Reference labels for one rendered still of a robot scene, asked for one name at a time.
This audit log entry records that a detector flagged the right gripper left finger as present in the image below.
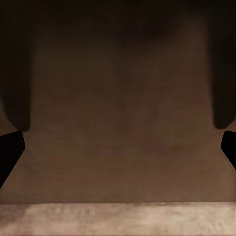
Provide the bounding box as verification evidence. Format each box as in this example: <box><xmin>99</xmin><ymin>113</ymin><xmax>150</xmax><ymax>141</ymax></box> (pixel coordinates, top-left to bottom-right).
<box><xmin>0</xmin><ymin>131</ymin><xmax>25</xmax><ymax>189</ymax></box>

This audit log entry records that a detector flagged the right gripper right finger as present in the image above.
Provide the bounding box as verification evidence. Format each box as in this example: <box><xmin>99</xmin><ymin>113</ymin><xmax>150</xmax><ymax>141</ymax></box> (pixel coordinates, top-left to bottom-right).
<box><xmin>221</xmin><ymin>130</ymin><xmax>236</xmax><ymax>169</ymax></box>

